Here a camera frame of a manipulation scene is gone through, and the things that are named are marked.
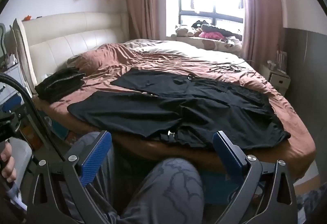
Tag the cream padded headboard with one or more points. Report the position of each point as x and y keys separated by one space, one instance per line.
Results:
x=69 y=35

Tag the black pants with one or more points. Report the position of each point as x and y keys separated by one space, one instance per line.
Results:
x=178 y=109

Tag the stack of folded black clothes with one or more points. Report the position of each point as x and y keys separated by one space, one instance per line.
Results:
x=60 y=85

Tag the pink plush toy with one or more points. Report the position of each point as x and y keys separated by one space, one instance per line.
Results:
x=210 y=35

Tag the person's left hand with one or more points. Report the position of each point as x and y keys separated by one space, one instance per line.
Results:
x=9 y=165

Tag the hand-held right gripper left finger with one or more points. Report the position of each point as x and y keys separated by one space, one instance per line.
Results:
x=96 y=159

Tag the person's right leg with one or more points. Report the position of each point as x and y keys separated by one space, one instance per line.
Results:
x=163 y=193

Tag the pile of clothes by window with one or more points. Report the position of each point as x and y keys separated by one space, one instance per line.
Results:
x=217 y=28

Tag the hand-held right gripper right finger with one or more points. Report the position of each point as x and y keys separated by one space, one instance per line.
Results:
x=227 y=160

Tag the white plush toy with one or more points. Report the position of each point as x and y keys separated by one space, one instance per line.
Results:
x=182 y=30

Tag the white nightstand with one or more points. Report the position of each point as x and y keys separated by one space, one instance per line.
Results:
x=278 y=78

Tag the white bedside drawer unit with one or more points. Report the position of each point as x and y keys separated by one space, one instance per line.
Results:
x=11 y=78

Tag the bed with brown sheet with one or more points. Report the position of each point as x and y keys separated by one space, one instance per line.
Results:
x=255 y=91

